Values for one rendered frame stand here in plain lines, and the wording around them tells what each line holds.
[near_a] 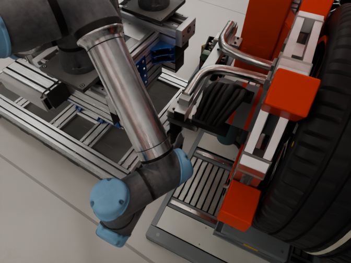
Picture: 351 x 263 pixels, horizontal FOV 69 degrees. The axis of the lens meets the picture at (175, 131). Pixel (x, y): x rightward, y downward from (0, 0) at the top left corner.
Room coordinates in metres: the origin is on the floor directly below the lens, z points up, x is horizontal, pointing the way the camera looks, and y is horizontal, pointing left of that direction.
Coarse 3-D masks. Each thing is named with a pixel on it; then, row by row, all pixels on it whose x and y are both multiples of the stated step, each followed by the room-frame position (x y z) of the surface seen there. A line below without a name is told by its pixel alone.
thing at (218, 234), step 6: (222, 222) 0.37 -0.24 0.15; (216, 228) 0.33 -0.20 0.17; (216, 234) 0.32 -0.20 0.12; (222, 234) 0.31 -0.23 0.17; (228, 240) 0.29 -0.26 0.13; (234, 240) 0.28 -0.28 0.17; (240, 246) 0.26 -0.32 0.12; (246, 246) 0.25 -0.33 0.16; (252, 252) 0.23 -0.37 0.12; (258, 252) 0.23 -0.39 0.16; (288, 252) 0.23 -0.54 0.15; (264, 258) 0.21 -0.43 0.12; (270, 258) 0.20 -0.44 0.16; (288, 258) 0.20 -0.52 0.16
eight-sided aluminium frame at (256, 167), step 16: (304, 16) 0.58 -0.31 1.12; (320, 16) 0.59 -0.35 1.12; (288, 32) 0.73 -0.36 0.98; (304, 32) 0.56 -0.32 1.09; (288, 48) 0.46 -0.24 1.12; (288, 64) 0.41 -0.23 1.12; (304, 64) 0.41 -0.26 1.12; (256, 128) 0.32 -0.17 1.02; (256, 144) 0.54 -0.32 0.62; (272, 144) 0.29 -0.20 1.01; (240, 160) 0.27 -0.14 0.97; (256, 160) 0.27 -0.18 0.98; (272, 160) 0.27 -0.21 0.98; (240, 176) 0.26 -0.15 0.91; (256, 176) 0.25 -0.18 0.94
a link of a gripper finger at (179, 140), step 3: (183, 129) 0.45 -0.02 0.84; (180, 132) 0.41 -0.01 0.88; (183, 132) 0.44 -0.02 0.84; (180, 135) 0.40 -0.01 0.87; (183, 135) 0.43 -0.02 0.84; (177, 138) 0.39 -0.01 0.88; (180, 138) 0.40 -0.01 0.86; (183, 138) 0.41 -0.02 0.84; (177, 141) 0.39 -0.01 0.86; (180, 141) 0.40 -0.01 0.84; (183, 141) 0.41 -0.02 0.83; (174, 144) 0.38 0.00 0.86; (177, 144) 0.39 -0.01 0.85; (180, 144) 0.40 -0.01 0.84; (174, 147) 0.38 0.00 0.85; (177, 147) 0.38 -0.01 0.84
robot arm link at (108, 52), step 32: (64, 0) 0.42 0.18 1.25; (96, 0) 0.45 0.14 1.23; (96, 32) 0.41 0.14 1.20; (96, 64) 0.38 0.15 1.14; (128, 64) 0.39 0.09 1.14; (128, 96) 0.34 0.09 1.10; (128, 128) 0.30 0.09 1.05; (160, 128) 0.31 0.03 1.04; (160, 160) 0.25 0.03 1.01; (160, 192) 0.20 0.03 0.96
